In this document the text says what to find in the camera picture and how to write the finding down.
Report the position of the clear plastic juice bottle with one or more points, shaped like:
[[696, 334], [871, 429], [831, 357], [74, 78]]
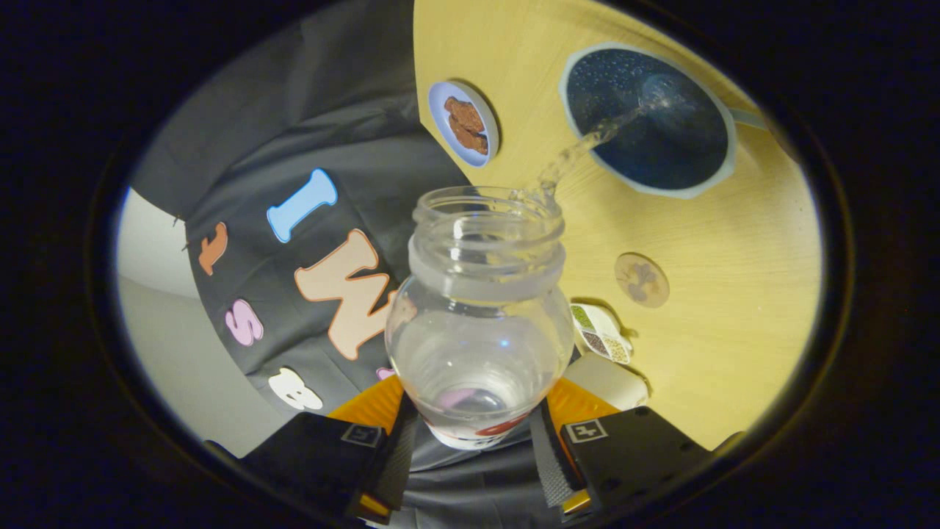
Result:
[[485, 279]]

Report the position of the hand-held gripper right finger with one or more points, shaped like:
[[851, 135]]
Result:
[[631, 448]]

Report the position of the wooden table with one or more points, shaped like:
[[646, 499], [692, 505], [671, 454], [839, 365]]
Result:
[[734, 294]]

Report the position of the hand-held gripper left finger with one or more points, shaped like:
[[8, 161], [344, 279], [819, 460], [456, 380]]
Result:
[[323, 459]]

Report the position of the black backdrop cloth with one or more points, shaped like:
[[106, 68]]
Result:
[[330, 110]]

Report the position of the white divided tray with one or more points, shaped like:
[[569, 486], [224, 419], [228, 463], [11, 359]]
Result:
[[606, 334]]

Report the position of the light blue plate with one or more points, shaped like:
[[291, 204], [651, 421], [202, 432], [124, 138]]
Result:
[[440, 103]]

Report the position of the round brown coaster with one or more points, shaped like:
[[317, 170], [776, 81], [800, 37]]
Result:
[[642, 279]]

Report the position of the white rice pile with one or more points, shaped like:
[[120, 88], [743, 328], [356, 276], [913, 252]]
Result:
[[606, 325]]

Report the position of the dark red bean pile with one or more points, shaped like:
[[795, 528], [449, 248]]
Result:
[[594, 342]]

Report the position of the green mung bean pile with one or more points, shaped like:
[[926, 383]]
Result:
[[581, 317]]

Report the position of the clear juice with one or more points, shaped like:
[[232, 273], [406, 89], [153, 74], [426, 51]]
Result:
[[580, 150]]

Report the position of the white toaster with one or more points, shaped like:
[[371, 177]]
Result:
[[609, 382]]

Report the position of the brown meat piece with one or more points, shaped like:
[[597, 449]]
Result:
[[471, 138], [463, 112]]

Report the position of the white cup with blue inside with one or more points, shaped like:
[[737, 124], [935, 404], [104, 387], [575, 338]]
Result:
[[675, 139]]

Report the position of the yellow soybean pile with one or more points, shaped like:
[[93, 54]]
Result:
[[619, 353]]

